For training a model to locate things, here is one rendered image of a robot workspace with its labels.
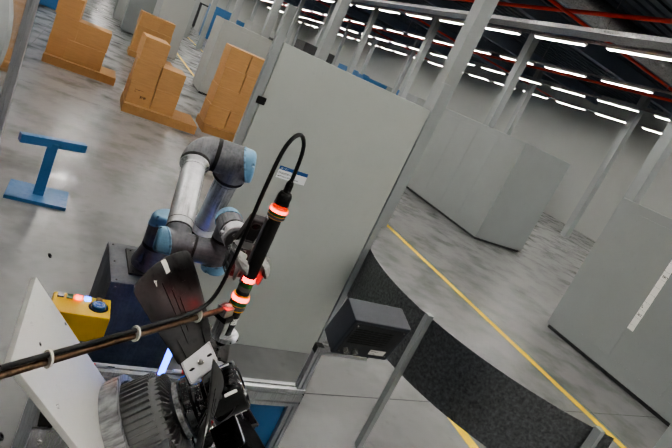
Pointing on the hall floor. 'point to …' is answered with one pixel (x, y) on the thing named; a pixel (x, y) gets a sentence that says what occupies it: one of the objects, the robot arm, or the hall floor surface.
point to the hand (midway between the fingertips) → (256, 270)
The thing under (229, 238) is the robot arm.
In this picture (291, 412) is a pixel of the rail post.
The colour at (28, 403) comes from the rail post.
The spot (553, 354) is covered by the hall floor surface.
